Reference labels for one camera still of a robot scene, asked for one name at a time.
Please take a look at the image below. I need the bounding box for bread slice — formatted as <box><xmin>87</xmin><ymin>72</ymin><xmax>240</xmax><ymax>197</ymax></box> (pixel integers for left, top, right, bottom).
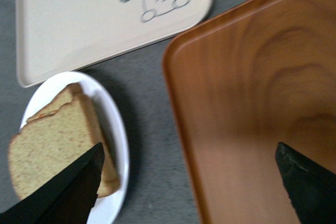
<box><xmin>8</xmin><ymin>94</ymin><xmax>104</xmax><ymax>199</ymax></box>
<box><xmin>60</xmin><ymin>83</ymin><xmax>120</xmax><ymax>198</ymax></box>

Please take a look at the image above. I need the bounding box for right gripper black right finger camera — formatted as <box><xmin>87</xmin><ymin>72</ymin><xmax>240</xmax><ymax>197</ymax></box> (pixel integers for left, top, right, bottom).
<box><xmin>275</xmin><ymin>142</ymin><xmax>335</xmax><ymax>223</ymax></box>

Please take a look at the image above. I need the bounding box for brown wooden tray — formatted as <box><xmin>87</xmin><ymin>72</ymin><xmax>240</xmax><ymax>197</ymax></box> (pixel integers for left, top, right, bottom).
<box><xmin>163</xmin><ymin>0</ymin><xmax>335</xmax><ymax>223</ymax></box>

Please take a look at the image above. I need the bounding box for fried egg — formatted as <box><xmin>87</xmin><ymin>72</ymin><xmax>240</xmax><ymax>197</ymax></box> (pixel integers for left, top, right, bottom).
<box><xmin>37</xmin><ymin>113</ymin><xmax>50</xmax><ymax>119</ymax></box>

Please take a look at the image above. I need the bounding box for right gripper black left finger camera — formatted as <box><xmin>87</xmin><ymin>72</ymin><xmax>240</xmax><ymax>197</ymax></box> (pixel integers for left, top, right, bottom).
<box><xmin>1</xmin><ymin>142</ymin><xmax>104</xmax><ymax>223</ymax></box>

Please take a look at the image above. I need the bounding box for beige rabbit tray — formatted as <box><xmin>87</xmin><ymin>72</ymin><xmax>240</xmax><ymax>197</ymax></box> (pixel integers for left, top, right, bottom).
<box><xmin>15</xmin><ymin>0</ymin><xmax>213</xmax><ymax>88</ymax></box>

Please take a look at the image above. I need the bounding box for white round plate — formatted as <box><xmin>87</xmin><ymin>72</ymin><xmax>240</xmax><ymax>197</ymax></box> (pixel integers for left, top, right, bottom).
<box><xmin>20</xmin><ymin>71</ymin><xmax>130</xmax><ymax>224</ymax></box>

